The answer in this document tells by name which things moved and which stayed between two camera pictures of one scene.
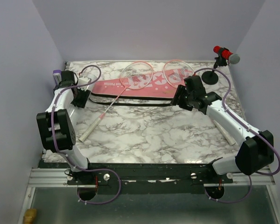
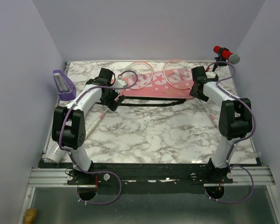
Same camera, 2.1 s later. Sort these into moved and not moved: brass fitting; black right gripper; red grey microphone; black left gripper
Moved: black right gripper; black left gripper
Not moved: brass fitting; red grey microphone
